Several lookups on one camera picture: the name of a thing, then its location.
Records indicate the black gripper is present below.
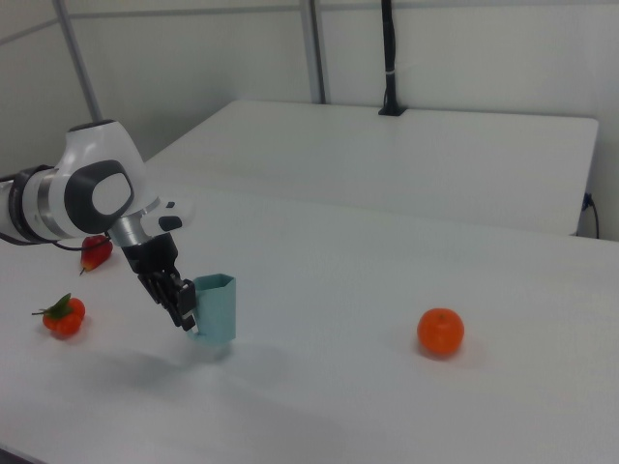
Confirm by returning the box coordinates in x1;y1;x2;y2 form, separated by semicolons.
120;233;198;334

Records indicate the teal faceted mug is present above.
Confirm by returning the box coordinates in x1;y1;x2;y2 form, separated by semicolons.
186;273;239;346

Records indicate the red pear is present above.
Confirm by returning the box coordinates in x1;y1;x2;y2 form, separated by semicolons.
78;234;115;277

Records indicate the tangerine cluster with leaves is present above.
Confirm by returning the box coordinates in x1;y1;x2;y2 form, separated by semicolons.
31;292;87;338

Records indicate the white side table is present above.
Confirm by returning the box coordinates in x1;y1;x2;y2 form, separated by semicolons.
143;100;601;238

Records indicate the large orange fruit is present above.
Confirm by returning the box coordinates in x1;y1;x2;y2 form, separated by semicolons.
416;306;466;359

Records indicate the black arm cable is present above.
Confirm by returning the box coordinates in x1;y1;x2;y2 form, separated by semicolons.
0;230;113;254

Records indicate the aluminium frame post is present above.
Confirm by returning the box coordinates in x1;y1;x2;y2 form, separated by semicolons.
51;0;103;123
300;0;334;104

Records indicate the black pole with cables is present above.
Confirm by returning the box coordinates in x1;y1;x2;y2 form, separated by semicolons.
377;0;407;118

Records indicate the blue plug with cable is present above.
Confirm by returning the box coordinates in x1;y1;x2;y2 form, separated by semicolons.
581;191;602;240

